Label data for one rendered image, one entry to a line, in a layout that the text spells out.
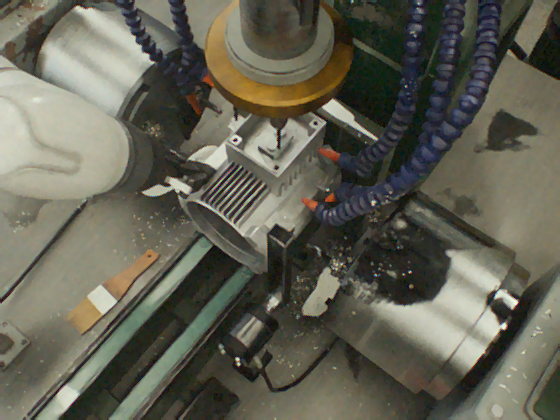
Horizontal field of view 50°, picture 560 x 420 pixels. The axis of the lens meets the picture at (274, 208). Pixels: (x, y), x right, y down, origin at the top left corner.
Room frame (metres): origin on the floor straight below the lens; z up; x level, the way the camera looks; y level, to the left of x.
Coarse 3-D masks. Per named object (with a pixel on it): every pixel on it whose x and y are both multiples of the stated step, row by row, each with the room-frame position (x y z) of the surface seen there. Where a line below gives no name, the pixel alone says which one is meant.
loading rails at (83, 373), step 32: (320, 224) 0.49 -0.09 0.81; (192, 256) 0.38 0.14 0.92; (224, 256) 0.42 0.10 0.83; (160, 288) 0.32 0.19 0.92; (192, 288) 0.35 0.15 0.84; (224, 288) 0.32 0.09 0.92; (256, 288) 0.33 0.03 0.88; (128, 320) 0.27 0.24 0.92; (160, 320) 0.28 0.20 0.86; (192, 320) 0.29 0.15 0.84; (224, 320) 0.27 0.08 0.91; (96, 352) 0.21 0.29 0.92; (128, 352) 0.22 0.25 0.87; (192, 352) 0.21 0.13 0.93; (64, 384) 0.16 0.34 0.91; (96, 384) 0.17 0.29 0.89; (160, 384) 0.16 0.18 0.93; (192, 384) 0.18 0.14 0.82; (32, 416) 0.11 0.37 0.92; (64, 416) 0.12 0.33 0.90; (128, 416) 0.11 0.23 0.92; (160, 416) 0.13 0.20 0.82
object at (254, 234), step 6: (330, 150) 0.49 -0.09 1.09; (318, 156) 0.49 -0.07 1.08; (324, 156) 0.48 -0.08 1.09; (324, 162) 0.48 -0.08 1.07; (330, 162) 0.48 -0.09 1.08; (198, 192) 0.42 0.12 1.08; (192, 198) 0.41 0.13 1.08; (192, 222) 0.43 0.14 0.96; (198, 228) 0.42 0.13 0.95; (252, 228) 0.36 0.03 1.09; (258, 228) 0.36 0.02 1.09; (246, 234) 0.35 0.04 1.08; (252, 234) 0.35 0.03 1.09; (258, 234) 0.35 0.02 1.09; (264, 234) 0.35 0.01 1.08; (252, 240) 0.34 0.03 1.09; (258, 240) 0.34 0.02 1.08; (264, 240) 0.34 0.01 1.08; (258, 246) 0.33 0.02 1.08; (252, 270) 0.34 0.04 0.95; (258, 270) 0.34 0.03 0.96
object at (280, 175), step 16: (240, 128) 0.50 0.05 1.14; (256, 128) 0.52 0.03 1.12; (272, 128) 0.52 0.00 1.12; (288, 128) 0.52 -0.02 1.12; (304, 128) 0.52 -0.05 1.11; (320, 128) 0.50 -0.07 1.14; (240, 144) 0.47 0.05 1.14; (256, 144) 0.49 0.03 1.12; (272, 144) 0.47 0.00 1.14; (288, 144) 0.49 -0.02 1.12; (304, 144) 0.47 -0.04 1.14; (320, 144) 0.50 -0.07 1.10; (240, 160) 0.46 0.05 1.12; (256, 160) 0.44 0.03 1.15; (272, 160) 0.46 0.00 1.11; (288, 160) 0.46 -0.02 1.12; (304, 160) 0.47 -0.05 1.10; (272, 176) 0.42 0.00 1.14; (288, 176) 0.43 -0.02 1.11
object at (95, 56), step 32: (96, 0) 0.76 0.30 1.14; (64, 32) 0.67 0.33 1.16; (96, 32) 0.66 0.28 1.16; (128, 32) 0.67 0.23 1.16; (160, 32) 0.68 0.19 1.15; (64, 64) 0.62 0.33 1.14; (96, 64) 0.61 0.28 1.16; (128, 64) 0.60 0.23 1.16; (96, 96) 0.56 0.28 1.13; (128, 96) 0.55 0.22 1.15; (160, 96) 0.59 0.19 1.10; (160, 128) 0.54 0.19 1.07; (192, 128) 0.63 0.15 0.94
